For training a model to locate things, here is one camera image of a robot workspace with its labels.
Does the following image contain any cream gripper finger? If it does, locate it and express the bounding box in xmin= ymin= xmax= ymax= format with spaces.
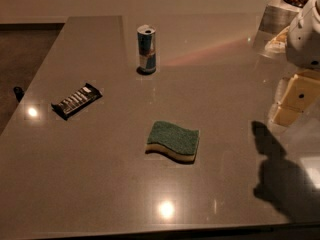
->
xmin=271 ymin=69 xmax=320 ymax=127

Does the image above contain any redbull can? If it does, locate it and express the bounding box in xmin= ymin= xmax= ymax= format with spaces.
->
xmin=137 ymin=24 xmax=156 ymax=74

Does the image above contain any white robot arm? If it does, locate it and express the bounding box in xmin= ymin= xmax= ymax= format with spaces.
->
xmin=265 ymin=0 xmax=320 ymax=127

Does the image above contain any black rxbar chocolate bar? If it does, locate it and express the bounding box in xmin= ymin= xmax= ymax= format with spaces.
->
xmin=51 ymin=83 xmax=102 ymax=120

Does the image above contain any metal container box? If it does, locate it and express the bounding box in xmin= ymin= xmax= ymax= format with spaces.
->
xmin=253 ymin=0 xmax=300 ymax=56

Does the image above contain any green yellow sponge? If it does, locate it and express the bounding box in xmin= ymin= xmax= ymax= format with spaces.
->
xmin=146 ymin=121 xmax=200 ymax=164

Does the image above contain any small black knob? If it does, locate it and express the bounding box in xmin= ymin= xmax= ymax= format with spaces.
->
xmin=13 ymin=86 xmax=25 ymax=102

